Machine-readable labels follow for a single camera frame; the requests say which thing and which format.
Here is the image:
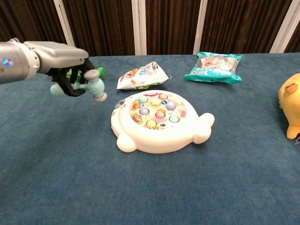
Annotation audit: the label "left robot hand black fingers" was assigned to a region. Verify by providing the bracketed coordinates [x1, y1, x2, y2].
[23, 41, 96, 98]

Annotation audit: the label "light blue toy hammer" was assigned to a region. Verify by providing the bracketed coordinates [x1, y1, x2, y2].
[50, 69, 108, 103]

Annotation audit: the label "white whack-a-mole toy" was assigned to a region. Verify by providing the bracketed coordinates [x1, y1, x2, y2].
[110, 90, 215, 155]

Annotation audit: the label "green tea plastic bottle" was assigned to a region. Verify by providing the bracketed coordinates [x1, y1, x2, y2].
[65, 67, 106, 80]

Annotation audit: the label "dark brown pleated curtain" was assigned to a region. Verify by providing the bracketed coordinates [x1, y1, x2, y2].
[0, 0, 300, 60]

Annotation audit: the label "white snack bag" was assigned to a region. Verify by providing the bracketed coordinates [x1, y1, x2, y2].
[116, 61, 170, 90]

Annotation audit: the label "teal snack package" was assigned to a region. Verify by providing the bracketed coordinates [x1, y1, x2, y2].
[184, 52, 243, 84]

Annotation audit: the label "blue table cloth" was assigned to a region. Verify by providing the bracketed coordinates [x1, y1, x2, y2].
[0, 52, 300, 225]

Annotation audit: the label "yellow plush toy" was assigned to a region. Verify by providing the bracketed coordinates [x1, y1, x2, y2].
[278, 73, 300, 141]

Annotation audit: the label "white frame pole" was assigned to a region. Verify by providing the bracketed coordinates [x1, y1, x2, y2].
[193, 0, 208, 55]
[269, 0, 300, 53]
[53, 0, 78, 47]
[131, 0, 147, 56]

